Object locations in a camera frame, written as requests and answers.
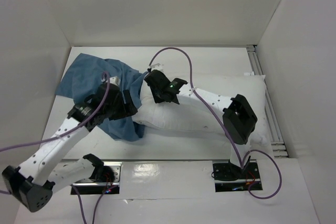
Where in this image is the blue pillowcase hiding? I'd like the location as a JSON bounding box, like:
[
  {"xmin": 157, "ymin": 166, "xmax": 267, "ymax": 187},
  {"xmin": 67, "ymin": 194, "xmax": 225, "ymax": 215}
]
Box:
[{"xmin": 55, "ymin": 54, "xmax": 145, "ymax": 142}]

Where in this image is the white pillow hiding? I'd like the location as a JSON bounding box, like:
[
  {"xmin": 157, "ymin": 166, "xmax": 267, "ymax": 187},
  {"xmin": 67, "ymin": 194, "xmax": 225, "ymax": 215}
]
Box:
[{"xmin": 132, "ymin": 73, "xmax": 269, "ymax": 145}]

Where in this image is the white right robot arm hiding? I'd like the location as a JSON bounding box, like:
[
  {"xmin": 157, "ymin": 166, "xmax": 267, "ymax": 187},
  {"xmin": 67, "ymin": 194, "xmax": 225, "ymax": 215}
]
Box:
[{"xmin": 144, "ymin": 70, "xmax": 258, "ymax": 178}]

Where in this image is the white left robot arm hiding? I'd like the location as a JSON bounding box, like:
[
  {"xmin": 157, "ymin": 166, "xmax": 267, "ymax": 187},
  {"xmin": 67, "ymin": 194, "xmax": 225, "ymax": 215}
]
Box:
[{"xmin": 2, "ymin": 83, "xmax": 137, "ymax": 212}]

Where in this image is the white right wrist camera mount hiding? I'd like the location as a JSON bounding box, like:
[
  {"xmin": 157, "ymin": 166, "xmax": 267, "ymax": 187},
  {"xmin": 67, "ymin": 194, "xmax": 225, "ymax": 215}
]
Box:
[{"xmin": 147, "ymin": 63, "xmax": 164, "ymax": 73}]

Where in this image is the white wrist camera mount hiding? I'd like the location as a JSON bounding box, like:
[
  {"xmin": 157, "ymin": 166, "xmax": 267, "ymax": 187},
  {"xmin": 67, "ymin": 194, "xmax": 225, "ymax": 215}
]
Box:
[
  {"xmin": 147, "ymin": 63, "xmax": 164, "ymax": 73},
  {"xmin": 101, "ymin": 76, "xmax": 121, "ymax": 87}
]

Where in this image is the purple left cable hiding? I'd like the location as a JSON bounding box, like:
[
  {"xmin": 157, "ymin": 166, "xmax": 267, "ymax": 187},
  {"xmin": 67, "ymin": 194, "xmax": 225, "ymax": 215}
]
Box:
[{"xmin": 0, "ymin": 70, "xmax": 111, "ymax": 224}]

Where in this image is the purple cable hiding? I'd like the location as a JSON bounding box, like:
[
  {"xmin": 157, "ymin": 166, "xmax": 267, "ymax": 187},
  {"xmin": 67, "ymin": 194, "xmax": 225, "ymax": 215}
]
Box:
[
  {"xmin": 148, "ymin": 47, "xmax": 284, "ymax": 199},
  {"xmin": 0, "ymin": 70, "xmax": 111, "ymax": 224}
]

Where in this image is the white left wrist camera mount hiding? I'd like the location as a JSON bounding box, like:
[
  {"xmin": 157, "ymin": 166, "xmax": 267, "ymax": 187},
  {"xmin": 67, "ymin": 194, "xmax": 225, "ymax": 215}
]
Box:
[{"xmin": 101, "ymin": 76, "xmax": 121, "ymax": 87}]

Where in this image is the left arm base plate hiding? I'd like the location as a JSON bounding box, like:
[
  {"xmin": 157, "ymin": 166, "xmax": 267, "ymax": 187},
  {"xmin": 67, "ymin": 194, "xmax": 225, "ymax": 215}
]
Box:
[{"xmin": 70, "ymin": 163, "xmax": 121, "ymax": 195}]

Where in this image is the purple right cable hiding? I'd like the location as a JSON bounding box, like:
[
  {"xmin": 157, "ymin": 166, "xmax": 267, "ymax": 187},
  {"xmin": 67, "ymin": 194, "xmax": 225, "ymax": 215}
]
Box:
[{"xmin": 148, "ymin": 47, "xmax": 284, "ymax": 199}]

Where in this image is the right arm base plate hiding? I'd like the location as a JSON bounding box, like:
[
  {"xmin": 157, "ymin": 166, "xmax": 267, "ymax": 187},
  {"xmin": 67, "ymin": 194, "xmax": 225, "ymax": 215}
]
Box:
[{"xmin": 211, "ymin": 162, "xmax": 263, "ymax": 193}]

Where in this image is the aluminium frame rail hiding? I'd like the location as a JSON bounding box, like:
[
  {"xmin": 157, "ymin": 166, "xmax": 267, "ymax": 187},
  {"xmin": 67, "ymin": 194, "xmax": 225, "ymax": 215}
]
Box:
[{"xmin": 246, "ymin": 45, "xmax": 289, "ymax": 158}]

